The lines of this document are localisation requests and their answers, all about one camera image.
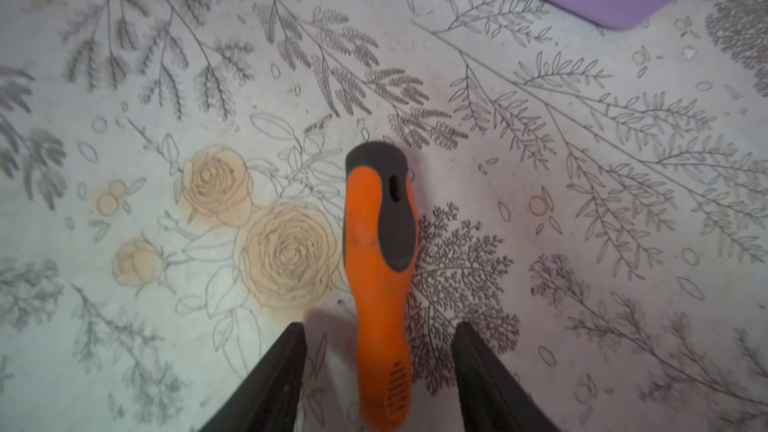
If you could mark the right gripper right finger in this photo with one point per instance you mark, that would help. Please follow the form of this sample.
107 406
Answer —
490 398

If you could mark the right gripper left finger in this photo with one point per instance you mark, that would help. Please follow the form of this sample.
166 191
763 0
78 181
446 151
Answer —
267 400

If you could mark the orange handle screwdriver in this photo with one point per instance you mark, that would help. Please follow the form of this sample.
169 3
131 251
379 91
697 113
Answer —
380 249

